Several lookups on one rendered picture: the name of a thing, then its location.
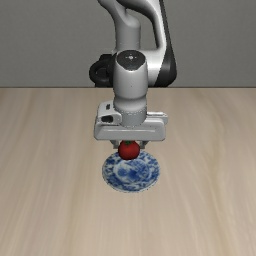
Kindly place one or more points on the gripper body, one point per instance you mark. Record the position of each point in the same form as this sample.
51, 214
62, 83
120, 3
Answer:
130, 131

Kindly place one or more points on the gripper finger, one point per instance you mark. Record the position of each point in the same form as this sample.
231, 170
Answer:
143, 144
115, 144

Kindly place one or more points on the red tomato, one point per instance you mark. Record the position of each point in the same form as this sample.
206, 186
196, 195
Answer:
129, 150

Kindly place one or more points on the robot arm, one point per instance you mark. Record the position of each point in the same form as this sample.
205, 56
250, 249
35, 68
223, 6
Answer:
130, 83

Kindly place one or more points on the blue and white plate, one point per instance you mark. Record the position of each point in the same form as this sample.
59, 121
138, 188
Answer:
130, 172

